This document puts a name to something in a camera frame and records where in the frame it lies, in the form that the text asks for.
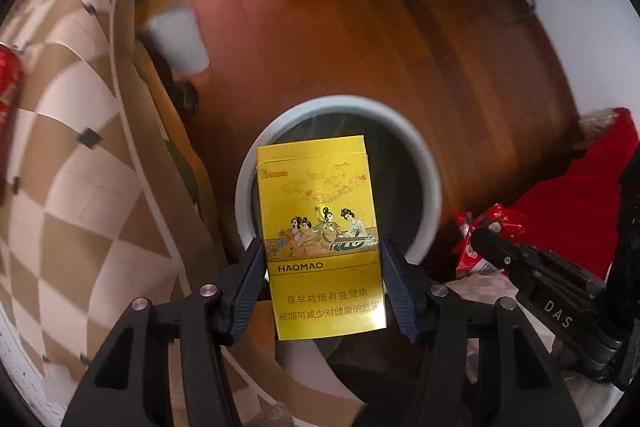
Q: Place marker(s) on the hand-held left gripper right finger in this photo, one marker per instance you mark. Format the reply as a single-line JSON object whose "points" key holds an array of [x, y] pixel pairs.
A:
{"points": [[397, 279]]}

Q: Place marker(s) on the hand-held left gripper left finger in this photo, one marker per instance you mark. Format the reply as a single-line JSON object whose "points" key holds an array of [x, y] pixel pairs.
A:
{"points": [[248, 279]]}

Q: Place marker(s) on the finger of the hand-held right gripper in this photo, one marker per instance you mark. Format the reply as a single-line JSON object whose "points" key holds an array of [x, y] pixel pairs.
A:
{"points": [[525, 264]]}

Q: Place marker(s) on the red snack wrapper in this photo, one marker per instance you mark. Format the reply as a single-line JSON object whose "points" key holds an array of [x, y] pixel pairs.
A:
{"points": [[475, 237]]}

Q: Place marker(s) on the yellow cigarette box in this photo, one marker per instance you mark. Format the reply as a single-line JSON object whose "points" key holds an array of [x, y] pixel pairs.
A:
{"points": [[320, 237]]}

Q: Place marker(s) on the white round trash bin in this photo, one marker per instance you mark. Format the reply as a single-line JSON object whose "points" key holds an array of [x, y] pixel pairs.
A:
{"points": [[400, 177]]}

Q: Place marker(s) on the red cloth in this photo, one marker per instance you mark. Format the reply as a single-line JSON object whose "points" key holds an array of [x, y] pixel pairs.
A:
{"points": [[575, 197]]}

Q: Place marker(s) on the checkered beige blanket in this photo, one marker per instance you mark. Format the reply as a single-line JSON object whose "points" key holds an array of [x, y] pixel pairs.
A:
{"points": [[75, 187]]}

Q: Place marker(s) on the white paper cup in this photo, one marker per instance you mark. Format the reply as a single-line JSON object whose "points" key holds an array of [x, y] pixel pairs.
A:
{"points": [[179, 38]]}

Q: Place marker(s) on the red soda can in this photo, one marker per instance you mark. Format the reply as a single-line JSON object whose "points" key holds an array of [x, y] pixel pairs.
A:
{"points": [[7, 107]]}

